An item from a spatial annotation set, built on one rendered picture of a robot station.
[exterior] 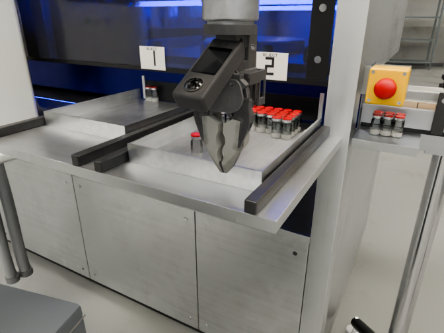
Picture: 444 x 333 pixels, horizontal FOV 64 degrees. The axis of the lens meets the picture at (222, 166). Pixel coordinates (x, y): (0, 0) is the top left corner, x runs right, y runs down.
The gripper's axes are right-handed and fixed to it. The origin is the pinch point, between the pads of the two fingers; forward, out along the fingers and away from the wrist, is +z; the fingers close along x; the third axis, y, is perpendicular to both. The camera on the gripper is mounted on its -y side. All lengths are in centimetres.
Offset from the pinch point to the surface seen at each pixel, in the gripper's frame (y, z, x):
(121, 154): -0.5, 1.8, 20.3
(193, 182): -0.7, 3.5, 4.7
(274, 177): 3.3, 1.5, -7.3
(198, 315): 36, 76, 29
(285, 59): 34.6, -12.3, 3.4
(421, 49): 981, 48, -7
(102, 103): 27, 1, 54
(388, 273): 114, 91, -27
